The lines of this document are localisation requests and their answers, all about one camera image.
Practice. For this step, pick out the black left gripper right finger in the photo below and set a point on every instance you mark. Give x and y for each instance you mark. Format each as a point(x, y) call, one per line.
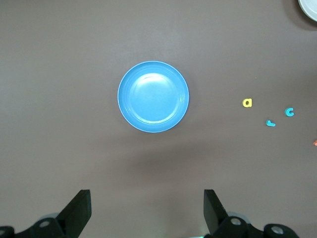
point(213, 210)

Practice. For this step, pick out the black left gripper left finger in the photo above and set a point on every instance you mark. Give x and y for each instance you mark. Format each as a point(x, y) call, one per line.
point(78, 210)

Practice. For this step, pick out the teal letter r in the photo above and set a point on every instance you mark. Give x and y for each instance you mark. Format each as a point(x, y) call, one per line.
point(270, 123)

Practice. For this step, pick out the yellow letter a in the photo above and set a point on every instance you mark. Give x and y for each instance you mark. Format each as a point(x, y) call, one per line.
point(247, 102)

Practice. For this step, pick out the teal letter c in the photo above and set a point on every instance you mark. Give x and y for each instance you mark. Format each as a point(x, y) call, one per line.
point(289, 112)

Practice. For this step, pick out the blue plate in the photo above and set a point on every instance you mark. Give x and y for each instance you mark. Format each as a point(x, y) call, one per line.
point(153, 96)

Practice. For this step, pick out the brown table cover sheet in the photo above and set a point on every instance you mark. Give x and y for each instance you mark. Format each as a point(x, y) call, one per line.
point(74, 74)

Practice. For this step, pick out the beige plate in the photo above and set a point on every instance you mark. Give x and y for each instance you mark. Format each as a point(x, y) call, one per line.
point(309, 7)

